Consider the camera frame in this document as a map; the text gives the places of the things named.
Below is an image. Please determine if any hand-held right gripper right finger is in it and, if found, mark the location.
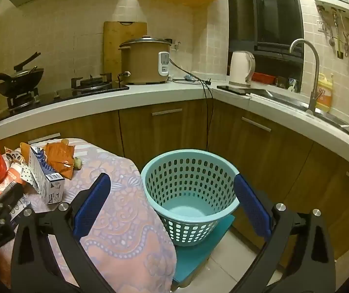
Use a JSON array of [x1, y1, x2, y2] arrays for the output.
[[223, 173, 337, 293]]

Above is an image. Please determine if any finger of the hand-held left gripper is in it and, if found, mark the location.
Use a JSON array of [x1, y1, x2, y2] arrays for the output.
[[0, 182, 25, 210]]

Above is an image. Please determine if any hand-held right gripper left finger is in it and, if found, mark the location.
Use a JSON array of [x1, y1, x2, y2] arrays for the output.
[[10, 172, 117, 293]]

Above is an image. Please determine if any orange white bottle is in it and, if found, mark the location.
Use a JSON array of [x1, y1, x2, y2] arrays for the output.
[[0, 162, 28, 200]]

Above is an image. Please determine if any white and blue milk carton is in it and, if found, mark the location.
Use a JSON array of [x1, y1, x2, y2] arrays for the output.
[[28, 146, 65, 205]]

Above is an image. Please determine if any orange snack bag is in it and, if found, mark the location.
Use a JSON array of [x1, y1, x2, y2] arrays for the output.
[[44, 142, 75, 180]]

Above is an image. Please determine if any light blue perforated plastic basket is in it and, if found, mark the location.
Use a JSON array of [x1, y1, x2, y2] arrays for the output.
[[141, 149, 240, 247]]

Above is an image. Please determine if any pink floral cloth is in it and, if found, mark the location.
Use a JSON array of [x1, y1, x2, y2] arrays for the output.
[[0, 137, 177, 293]]

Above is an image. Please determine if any small printed snack wrapper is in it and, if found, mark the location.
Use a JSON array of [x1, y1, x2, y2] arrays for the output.
[[4, 146, 25, 164]]

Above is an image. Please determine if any wooden cabinet door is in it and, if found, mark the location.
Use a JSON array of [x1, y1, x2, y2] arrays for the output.
[[0, 110, 123, 174], [281, 146, 349, 261], [206, 101, 313, 251], [119, 99, 212, 165]]

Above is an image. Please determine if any teal plastic stool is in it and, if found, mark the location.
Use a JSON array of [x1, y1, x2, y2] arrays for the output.
[[171, 214, 236, 284]]

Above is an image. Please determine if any black wok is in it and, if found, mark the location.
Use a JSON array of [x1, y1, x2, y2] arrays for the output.
[[0, 52, 44, 98]]

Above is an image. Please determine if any steel sink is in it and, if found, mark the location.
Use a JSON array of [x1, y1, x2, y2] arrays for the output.
[[251, 88, 349, 144]]

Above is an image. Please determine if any black glass gas stove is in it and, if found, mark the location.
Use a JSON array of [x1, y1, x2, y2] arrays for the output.
[[0, 73, 130, 127]]

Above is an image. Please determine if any black kettle tray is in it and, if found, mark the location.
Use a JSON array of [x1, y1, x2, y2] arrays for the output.
[[217, 85, 251, 96]]

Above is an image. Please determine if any red box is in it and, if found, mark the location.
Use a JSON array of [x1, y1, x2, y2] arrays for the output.
[[252, 72, 275, 84]]

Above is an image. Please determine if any yellow detergent bottle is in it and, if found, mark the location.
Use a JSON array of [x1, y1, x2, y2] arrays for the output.
[[315, 73, 334, 113]]

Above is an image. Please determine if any white electric kettle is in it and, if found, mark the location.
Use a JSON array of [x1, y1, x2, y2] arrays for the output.
[[229, 51, 256, 86]]

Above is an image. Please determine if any steel kitchen faucet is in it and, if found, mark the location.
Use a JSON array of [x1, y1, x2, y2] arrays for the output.
[[289, 39, 320, 115]]

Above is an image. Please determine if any brown rice cooker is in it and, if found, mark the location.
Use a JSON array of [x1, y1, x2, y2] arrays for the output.
[[119, 36, 172, 85]]

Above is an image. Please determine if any wooden cutting board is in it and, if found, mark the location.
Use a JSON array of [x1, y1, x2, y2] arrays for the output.
[[103, 21, 147, 77]]

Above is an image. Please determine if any dark kitchen window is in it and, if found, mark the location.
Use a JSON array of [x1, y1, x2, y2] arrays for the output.
[[226, 0, 305, 92]]

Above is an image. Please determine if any black power cable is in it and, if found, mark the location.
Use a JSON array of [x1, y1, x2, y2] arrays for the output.
[[169, 56, 209, 151], [174, 78, 215, 151]]

